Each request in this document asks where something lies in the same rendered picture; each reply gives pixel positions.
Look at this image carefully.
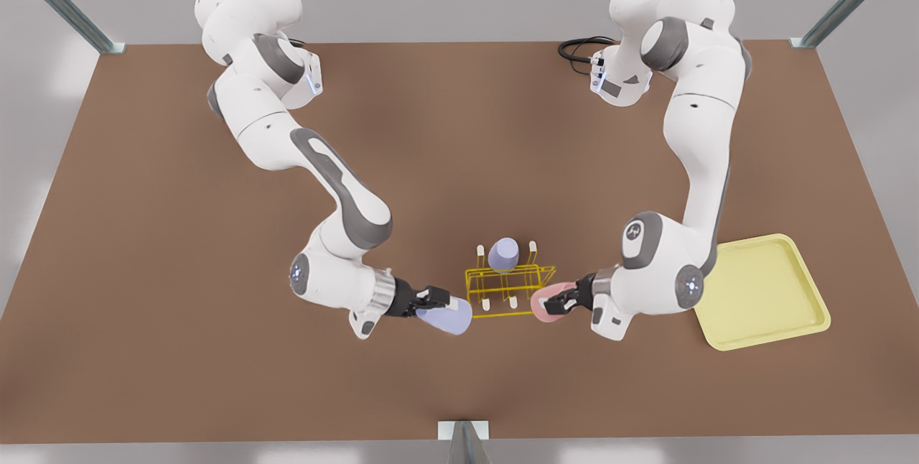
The lavender cup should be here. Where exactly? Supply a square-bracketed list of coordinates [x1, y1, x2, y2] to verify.
[488, 237, 520, 273]
[416, 297, 474, 337]

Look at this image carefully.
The pink cup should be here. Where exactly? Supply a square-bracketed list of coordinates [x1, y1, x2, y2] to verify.
[531, 282, 579, 324]

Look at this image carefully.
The yellow wire cup rack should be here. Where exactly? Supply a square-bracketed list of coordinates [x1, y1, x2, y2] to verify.
[465, 241, 556, 320]

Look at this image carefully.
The pale yellow tray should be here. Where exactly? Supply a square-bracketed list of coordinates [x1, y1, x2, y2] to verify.
[694, 234, 831, 352]

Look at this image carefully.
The black cable loop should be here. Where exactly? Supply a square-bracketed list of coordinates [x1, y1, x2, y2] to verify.
[558, 36, 618, 78]

